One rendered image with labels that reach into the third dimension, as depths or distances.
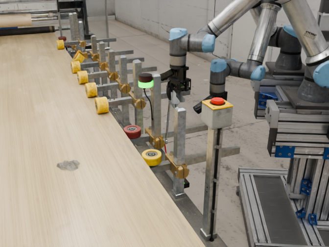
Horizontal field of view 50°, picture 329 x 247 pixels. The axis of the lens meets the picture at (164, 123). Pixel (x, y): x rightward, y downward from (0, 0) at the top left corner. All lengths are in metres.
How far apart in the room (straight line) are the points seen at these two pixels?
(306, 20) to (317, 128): 0.52
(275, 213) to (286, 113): 0.81
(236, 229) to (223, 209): 0.21
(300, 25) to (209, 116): 0.60
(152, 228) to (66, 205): 0.29
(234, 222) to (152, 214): 1.44
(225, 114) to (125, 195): 0.43
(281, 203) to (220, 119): 1.41
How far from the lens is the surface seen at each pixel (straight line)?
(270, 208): 2.34
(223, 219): 2.52
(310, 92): 1.69
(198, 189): 2.77
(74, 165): 1.36
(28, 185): 1.33
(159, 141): 1.60
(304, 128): 1.73
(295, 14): 1.47
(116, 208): 1.15
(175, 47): 1.51
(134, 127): 1.63
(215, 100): 1.06
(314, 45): 1.50
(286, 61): 2.13
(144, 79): 1.48
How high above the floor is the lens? 1.61
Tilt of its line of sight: 25 degrees down
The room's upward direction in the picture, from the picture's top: straight up
